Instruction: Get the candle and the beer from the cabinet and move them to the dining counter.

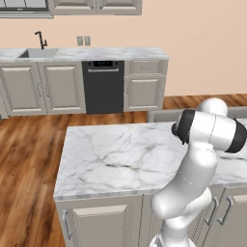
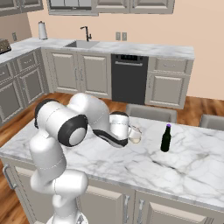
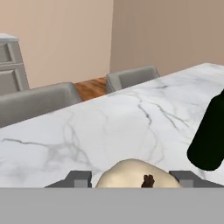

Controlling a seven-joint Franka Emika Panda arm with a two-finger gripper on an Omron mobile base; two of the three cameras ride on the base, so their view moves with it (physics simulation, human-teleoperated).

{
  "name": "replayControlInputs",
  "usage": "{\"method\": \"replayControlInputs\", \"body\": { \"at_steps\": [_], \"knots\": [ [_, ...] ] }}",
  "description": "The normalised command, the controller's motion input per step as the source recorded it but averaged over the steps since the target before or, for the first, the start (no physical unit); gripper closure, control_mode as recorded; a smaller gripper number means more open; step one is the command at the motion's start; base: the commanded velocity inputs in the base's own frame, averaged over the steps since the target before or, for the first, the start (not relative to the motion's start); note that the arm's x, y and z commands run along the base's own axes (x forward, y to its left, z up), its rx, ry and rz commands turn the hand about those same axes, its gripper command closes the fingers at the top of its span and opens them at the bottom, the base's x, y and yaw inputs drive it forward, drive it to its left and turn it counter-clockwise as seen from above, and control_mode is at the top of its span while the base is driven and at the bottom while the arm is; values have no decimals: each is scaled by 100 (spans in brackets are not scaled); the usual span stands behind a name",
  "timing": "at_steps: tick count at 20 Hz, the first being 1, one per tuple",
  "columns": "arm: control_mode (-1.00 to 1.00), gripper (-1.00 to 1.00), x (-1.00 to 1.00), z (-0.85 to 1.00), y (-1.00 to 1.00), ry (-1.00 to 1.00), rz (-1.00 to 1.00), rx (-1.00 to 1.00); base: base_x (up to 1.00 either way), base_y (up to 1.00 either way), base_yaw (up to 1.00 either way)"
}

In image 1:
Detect beige island cupboard door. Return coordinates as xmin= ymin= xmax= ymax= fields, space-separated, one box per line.
xmin=56 ymin=194 xmax=145 ymax=247
xmin=187 ymin=185 xmax=226 ymax=247
xmin=204 ymin=185 xmax=247 ymax=247

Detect grey cupboard door handle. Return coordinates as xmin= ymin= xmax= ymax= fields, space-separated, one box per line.
xmin=61 ymin=208 xmax=72 ymax=241
xmin=217 ymin=195 xmax=234 ymax=226
xmin=203 ymin=196 xmax=220 ymax=227

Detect steel sink basin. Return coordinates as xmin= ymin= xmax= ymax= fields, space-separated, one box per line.
xmin=17 ymin=47 xmax=60 ymax=60

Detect beige wall cupboard run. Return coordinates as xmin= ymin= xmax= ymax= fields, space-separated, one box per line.
xmin=47 ymin=0 xmax=144 ymax=16

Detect black dishwasher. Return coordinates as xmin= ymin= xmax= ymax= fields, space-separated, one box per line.
xmin=81 ymin=60 xmax=125 ymax=116

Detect black sink tap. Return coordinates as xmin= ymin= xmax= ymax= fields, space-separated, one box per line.
xmin=34 ymin=30 xmax=48 ymax=50

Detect beige drawer and cupboard unit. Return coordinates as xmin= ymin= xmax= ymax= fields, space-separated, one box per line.
xmin=123 ymin=59 xmax=169 ymax=113

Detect beige base cupboard run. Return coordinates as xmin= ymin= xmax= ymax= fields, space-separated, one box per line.
xmin=0 ymin=61 xmax=87 ymax=121

